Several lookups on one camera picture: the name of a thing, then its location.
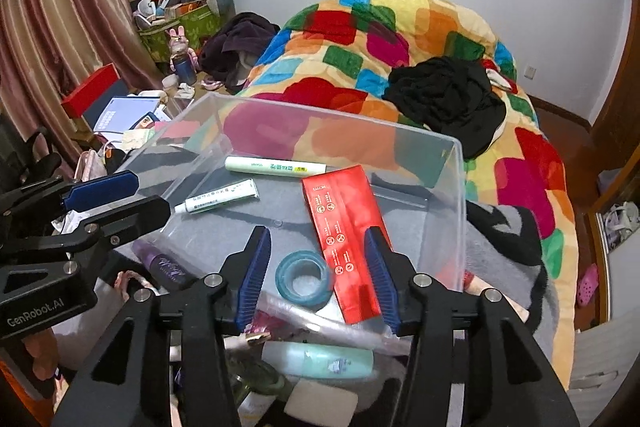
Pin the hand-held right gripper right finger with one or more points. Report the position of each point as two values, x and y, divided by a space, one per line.
380 277

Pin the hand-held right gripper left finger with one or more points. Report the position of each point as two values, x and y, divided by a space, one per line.
255 277

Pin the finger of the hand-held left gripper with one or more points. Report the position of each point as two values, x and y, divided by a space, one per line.
135 217
100 189

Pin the blue tape roll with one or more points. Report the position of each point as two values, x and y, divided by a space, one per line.
280 279

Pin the red cardboard box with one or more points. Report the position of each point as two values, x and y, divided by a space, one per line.
345 247

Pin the mint green bottle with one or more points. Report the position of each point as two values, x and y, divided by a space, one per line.
310 357

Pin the clear plastic storage container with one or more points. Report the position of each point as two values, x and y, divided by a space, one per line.
350 147

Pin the cream block with black dots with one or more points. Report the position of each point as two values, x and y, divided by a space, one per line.
320 399

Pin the person's left hand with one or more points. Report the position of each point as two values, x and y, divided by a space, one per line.
40 352

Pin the pink pouch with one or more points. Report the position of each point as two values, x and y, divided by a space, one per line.
90 164

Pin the pink foil packet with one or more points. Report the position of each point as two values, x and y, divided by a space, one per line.
265 324

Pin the purple spray bottle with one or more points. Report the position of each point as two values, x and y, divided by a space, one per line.
165 264

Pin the small doll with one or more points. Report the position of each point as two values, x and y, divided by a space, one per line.
127 282

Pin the blue notebook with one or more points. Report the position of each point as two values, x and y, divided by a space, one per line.
125 114

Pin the white ointment tube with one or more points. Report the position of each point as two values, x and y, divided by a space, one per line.
220 197

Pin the long red box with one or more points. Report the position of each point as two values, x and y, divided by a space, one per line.
90 89

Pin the green and white tube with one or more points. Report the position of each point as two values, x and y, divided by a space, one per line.
275 166

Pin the dark blue bottle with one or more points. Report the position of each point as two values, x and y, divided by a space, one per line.
184 69

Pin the striped pink curtain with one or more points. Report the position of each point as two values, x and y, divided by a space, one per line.
75 7

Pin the black clothing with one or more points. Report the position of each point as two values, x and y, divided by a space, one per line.
440 97

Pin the green storage box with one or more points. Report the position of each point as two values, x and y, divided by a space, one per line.
200 27

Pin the dark purple clothing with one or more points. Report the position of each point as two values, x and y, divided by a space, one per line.
240 37

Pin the pink clog shoe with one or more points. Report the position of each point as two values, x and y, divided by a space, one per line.
587 284

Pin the colourful patchwork blanket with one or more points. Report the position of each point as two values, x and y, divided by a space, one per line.
350 57

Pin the white cabinet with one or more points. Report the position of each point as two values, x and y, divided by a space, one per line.
600 352

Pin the white sneaker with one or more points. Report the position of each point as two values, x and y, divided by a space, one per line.
622 222

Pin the wooden wardrobe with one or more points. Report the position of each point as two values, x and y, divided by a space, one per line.
620 107

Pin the black plastic frame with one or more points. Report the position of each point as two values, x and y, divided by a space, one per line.
35 147

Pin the wall socket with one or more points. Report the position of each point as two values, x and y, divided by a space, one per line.
530 72

